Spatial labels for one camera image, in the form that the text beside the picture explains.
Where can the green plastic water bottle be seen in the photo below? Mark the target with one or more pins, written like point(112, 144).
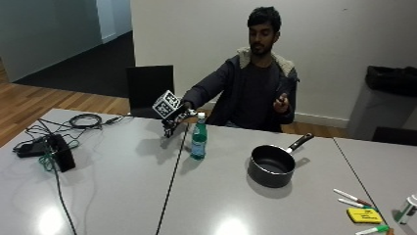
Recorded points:
point(198, 138)

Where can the white marker cube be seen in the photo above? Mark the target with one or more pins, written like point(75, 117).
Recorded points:
point(166, 103)

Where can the black chair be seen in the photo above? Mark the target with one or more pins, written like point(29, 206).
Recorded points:
point(149, 89)

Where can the the person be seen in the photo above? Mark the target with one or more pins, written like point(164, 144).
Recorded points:
point(256, 81)

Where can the black electronics box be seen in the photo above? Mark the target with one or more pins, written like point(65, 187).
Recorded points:
point(60, 151)

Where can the black flat device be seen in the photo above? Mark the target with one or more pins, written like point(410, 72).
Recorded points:
point(29, 148)

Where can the white marker with red cap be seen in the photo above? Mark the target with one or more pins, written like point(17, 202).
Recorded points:
point(352, 197)

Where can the white marker with green cap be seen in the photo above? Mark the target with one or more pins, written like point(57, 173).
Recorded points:
point(356, 204)
point(372, 230)

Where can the grey bin with black bag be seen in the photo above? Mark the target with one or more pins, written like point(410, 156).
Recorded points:
point(384, 101)

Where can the yellow sticky note pad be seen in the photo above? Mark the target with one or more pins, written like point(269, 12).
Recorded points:
point(364, 215)

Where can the white bottle with green label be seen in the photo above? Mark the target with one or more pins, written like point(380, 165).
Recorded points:
point(406, 209)

